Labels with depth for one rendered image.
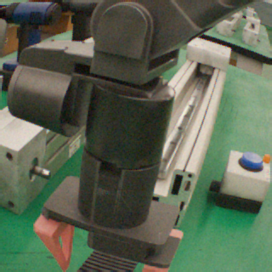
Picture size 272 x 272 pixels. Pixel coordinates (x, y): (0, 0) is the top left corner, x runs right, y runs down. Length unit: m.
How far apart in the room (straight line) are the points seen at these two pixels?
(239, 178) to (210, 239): 0.11
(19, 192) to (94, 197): 0.21
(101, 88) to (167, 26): 0.07
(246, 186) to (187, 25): 0.39
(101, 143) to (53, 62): 0.07
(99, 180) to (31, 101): 0.08
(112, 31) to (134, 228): 0.16
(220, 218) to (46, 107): 0.36
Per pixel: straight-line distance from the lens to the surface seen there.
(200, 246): 0.55
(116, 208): 0.33
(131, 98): 0.29
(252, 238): 0.59
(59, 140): 0.63
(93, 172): 0.32
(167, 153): 0.63
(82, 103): 0.34
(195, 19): 0.27
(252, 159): 0.64
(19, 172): 0.51
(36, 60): 0.33
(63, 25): 4.37
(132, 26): 0.26
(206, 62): 1.07
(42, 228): 0.37
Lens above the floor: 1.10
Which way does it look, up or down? 24 degrees down
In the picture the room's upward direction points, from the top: 11 degrees clockwise
